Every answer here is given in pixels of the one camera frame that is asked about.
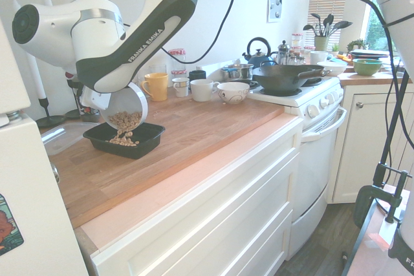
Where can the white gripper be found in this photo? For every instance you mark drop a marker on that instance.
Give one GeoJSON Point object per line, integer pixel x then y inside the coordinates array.
{"type": "Point", "coordinates": [95, 99]}

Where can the beige cereal rings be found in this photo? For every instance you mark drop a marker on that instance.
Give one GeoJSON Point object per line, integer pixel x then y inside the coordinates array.
{"type": "Point", "coordinates": [123, 119]}

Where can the plain white cereal bowl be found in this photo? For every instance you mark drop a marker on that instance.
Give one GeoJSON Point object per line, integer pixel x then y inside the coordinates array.
{"type": "Point", "coordinates": [136, 98]}

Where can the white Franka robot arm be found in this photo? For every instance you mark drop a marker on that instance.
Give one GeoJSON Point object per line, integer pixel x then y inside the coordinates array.
{"type": "Point", "coordinates": [97, 30]}

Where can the black plastic food box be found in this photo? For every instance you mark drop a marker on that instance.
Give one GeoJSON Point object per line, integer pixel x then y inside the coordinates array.
{"type": "Point", "coordinates": [142, 146]}

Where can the clear plastic lid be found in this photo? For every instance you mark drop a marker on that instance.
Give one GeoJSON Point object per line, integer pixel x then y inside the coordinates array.
{"type": "Point", "coordinates": [61, 140]}

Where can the yellow mug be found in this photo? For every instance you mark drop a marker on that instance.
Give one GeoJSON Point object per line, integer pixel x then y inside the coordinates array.
{"type": "Point", "coordinates": [156, 88]}

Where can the clear drinking glass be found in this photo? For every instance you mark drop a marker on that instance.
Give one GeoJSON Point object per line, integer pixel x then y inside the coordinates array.
{"type": "Point", "coordinates": [157, 68]}

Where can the round metal fridge knob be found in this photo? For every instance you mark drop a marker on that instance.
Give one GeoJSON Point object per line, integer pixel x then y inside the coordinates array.
{"type": "Point", "coordinates": [55, 172]}

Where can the white cup with patterned band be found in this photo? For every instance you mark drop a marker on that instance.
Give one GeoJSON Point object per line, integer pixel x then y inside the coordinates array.
{"type": "Point", "coordinates": [181, 88]}

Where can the short jar red chequered lid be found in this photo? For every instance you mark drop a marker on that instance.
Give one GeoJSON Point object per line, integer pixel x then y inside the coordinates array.
{"type": "Point", "coordinates": [178, 74]}

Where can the tall jar red chequered lid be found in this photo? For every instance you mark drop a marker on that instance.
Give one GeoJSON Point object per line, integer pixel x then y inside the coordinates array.
{"type": "Point", "coordinates": [177, 59]}

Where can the navy blue mug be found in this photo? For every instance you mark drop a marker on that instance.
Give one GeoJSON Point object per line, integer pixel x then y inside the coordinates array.
{"type": "Point", "coordinates": [197, 75]}

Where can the large plain white cup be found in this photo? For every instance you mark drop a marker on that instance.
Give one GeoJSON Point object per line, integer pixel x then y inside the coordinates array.
{"type": "Point", "coordinates": [202, 91]}

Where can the white bowl with swirl pattern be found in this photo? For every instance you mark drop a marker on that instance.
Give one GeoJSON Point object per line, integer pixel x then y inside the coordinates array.
{"type": "Point", "coordinates": [233, 95]}

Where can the stainless steel pot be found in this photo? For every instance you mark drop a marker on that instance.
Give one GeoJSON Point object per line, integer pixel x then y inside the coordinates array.
{"type": "Point", "coordinates": [241, 72]}

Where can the orange animal fridge magnet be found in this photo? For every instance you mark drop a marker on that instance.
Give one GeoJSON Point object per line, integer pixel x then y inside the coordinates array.
{"type": "Point", "coordinates": [9, 224]}

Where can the white drawer cabinet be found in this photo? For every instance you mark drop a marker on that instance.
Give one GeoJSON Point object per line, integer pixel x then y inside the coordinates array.
{"type": "Point", "coordinates": [210, 208]}

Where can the blue kettle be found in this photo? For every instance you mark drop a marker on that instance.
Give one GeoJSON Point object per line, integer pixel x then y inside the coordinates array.
{"type": "Point", "coordinates": [258, 59]}

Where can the black wok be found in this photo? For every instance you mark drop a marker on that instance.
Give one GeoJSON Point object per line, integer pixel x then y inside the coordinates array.
{"type": "Point", "coordinates": [278, 80]}

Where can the glass French press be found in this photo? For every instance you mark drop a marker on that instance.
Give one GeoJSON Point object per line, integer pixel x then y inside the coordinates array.
{"type": "Point", "coordinates": [284, 54]}

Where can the black kitchen utensil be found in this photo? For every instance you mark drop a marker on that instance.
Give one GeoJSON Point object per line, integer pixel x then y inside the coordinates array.
{"type": "Point", "coordinates": [329, 20]}
{"type": "Point", "coordinates": [308, 27]}
{"type": "Point", "coordinates": [315, 19]}
{"type": "Point", "coordinates": [343, 25]}

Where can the plain white mug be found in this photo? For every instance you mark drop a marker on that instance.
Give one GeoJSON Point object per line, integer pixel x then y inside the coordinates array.
{"type": "Point", "coordinates": [318, 57]}

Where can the white stove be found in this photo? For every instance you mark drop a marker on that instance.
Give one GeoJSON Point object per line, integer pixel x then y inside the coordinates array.
{"type": "Point", "coordinates": [317, 166]}

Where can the pale utensil crock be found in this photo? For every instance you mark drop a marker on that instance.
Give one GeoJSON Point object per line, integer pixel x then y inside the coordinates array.
{"type": "Point", "coordinates": [321, 44]}

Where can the wide white bowl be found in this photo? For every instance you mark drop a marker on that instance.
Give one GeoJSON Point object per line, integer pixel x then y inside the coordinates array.
{"type": "Point", "coordinates": [331, 68]}

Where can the small green plant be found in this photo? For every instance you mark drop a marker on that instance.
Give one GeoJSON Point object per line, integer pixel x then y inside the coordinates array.
{"type": "Point", "coordinates": [357, 45]}

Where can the green bowl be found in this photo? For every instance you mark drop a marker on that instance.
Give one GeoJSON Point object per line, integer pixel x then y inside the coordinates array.
{"type": "Point", "coordinates": [367, 68]}

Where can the white cabinet with knob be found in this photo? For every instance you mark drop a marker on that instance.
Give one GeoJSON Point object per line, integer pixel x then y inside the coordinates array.
{"type": "Point", "coordinates": [365, 146]}

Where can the dark blue tray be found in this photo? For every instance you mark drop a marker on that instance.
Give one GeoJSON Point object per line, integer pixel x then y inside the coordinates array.
{"type": "Point", "coordinates": [368, 53]}

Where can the green metal clamp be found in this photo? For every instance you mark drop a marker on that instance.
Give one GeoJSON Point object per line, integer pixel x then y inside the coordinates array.
{"type": "Point", "coordinates": [363, 201]}

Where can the grey wall print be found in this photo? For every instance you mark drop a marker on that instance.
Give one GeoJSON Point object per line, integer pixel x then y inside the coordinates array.
{"type": "Point", "coordinates": [275, 7]}

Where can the black camera stand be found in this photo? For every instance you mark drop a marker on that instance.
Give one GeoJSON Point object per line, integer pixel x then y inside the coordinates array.
{"type": "Point", "coordinates": [389, 140]}

